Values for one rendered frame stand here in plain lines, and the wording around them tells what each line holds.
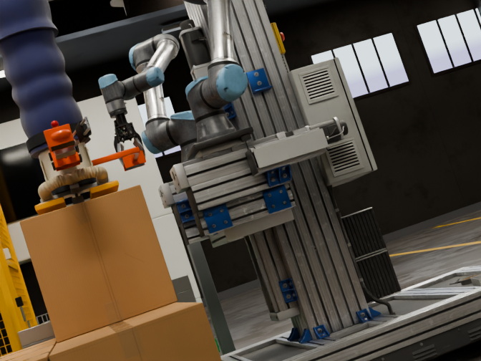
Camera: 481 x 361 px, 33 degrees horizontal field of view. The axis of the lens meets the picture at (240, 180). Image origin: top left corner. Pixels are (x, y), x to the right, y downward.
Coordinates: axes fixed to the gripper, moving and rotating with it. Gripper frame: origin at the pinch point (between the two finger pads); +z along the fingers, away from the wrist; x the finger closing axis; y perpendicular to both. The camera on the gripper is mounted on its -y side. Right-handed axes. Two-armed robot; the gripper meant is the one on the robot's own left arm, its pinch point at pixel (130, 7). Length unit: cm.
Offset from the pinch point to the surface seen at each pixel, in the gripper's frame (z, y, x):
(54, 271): 76, 49, 0
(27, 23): -10.2, 33.4, -19.0
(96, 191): 54, 29, -13
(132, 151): 42, 11, -33
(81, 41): -244, -56, -824
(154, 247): 79, 17, -1
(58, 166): 44, 38, -1
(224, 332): 123, -14, -124
